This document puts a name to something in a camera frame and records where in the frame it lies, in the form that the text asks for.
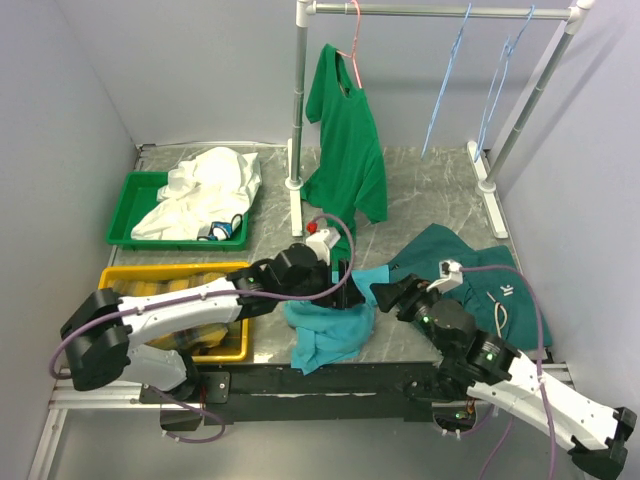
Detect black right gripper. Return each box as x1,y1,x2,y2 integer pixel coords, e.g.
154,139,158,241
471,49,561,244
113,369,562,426
368,272,451,356

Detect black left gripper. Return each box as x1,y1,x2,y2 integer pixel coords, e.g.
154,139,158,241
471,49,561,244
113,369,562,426
278,255,365,309

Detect light blue t shirt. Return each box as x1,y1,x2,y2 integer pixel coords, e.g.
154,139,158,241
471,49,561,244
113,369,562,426
284,265,390,375

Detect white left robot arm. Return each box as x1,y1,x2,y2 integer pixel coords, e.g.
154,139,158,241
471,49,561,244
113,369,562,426
60,243,365,402

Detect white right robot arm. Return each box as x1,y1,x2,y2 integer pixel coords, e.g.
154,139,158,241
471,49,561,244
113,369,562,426
371,262,637,479

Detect green t shirt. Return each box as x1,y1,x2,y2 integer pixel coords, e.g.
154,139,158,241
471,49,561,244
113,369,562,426
300,43,389,261

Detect white shirt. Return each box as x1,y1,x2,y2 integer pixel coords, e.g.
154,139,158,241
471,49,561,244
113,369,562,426
131,147,262,241

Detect dark teal garment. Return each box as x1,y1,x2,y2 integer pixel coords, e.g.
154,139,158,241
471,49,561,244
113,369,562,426
389,224,538,351

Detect yellow plastic bin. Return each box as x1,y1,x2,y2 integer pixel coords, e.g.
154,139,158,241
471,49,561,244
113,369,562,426
98,262,250,364

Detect blue white small item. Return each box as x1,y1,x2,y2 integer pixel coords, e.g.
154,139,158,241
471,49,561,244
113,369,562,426
197,214,243,242

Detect yellow plaid cloth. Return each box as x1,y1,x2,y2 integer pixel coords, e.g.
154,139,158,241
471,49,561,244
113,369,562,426
109,272,229,355

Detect green plastic tray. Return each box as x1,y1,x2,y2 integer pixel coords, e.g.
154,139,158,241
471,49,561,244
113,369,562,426
106,172,249,252

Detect grey white clothes rack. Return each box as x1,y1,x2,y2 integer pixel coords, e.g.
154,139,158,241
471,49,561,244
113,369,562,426
285,1,594,239

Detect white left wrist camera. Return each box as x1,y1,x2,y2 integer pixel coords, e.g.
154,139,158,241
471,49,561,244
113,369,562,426
304,222,341,265

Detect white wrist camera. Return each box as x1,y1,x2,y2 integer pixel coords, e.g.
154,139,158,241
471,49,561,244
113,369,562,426
426,259,464,294
304,222,341,265

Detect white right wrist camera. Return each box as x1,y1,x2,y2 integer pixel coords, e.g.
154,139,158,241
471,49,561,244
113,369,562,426
426,259,464,294

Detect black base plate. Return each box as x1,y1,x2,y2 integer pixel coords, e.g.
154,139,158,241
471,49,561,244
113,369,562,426
168,362,467,425

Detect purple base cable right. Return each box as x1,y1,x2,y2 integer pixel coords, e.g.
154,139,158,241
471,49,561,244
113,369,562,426
439,404,516,480

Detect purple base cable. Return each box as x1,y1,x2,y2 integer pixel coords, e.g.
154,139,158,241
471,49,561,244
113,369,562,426
142,384,226,445
439,404,516,480

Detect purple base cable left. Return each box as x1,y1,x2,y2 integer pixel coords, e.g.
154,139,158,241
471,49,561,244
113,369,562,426
142,384,226,445

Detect blue wire hanger left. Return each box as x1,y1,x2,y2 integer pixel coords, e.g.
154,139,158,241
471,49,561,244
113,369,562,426
420,3,473,159

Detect blue wire hanger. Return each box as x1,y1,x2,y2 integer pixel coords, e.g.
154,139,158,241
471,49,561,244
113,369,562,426
420,3,473,159
472,5,536,164

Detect pink wire hanger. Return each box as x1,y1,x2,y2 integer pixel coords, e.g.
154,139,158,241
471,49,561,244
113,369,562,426
337,0,363,89

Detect blue wire hanger right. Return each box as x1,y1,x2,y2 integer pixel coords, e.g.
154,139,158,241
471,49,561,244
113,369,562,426
472,5,536,164

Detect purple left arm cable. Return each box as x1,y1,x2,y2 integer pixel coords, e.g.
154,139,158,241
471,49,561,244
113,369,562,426
48,213,357,391

